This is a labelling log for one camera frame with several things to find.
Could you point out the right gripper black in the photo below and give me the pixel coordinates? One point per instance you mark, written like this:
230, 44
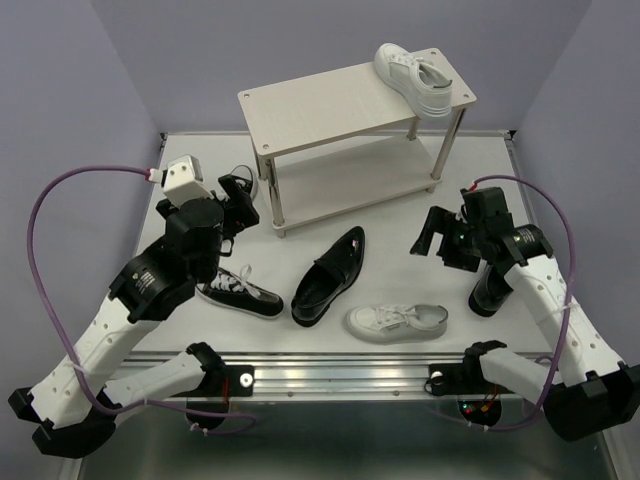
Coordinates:
441, 221

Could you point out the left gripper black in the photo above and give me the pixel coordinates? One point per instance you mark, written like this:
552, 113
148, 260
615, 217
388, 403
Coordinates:
241, 216

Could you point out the black canvas sneaker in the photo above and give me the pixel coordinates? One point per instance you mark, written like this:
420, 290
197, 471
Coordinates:
234, 291
245, 177

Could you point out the white sneaker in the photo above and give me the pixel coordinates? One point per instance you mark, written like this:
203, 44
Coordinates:
397, 323
425, 88

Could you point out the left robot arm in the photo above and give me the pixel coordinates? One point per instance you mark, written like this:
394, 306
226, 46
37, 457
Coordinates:
78, 406

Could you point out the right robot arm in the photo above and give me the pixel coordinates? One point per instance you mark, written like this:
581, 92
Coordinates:
587, 387

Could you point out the beige two-tier shoe shelf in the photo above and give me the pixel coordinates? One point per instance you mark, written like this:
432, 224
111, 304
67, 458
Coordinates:
338, 141

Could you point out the white sneaker on shelf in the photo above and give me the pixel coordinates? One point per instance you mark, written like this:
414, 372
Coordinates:
425, 88

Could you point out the black leather loafer right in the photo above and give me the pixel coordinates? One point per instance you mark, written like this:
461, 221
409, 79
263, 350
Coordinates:
489, 294

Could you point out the black leather loafer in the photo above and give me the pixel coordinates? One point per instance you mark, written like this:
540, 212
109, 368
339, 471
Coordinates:
330, 275
489, 294

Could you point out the black leather loafer centre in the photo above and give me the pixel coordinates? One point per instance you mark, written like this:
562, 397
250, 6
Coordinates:
330, 275

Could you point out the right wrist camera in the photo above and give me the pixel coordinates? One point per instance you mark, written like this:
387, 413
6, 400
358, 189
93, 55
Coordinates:
486, 209

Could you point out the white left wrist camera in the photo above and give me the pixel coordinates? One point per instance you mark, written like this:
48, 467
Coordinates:
182, 180

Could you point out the aluminium mounting rail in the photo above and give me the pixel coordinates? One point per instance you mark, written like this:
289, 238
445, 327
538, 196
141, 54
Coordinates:
339, 377

